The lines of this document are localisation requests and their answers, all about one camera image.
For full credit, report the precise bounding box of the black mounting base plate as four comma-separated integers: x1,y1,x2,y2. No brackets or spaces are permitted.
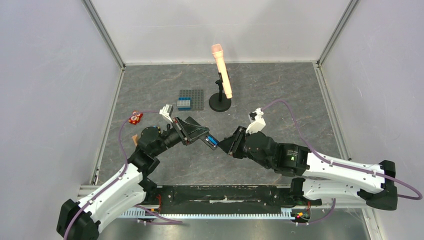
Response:
142,185,322,215

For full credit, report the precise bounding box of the black microphone stand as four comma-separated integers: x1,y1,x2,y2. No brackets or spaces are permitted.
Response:
208,72,232,112

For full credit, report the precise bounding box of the white slotted cable duct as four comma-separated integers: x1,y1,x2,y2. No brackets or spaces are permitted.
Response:
118,207,297,221

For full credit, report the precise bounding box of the small blue piece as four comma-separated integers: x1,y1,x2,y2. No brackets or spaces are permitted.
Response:
207,135,219,146

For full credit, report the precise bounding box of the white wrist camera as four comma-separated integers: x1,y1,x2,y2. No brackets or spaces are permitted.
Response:
246,107,266,134
159,104,174,124

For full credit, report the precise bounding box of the red owl toy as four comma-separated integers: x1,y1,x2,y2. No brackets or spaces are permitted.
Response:
128,110,144,125

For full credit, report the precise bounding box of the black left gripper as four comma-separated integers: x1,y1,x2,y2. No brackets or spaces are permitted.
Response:
152,116,209,157

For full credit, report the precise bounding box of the blue grey toy brick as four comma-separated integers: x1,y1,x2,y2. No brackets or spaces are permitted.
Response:
176,97,192,111

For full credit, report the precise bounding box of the grey brick baseplate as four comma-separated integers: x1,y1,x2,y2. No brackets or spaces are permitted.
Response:
178,89,205,111

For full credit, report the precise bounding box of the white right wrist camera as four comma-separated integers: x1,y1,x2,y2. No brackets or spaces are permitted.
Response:
246,107,266,134

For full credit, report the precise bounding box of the pink toy microphone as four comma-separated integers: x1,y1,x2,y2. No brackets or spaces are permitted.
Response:
211,43,233,99

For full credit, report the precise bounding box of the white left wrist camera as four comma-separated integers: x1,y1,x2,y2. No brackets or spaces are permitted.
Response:
159,104,174,124

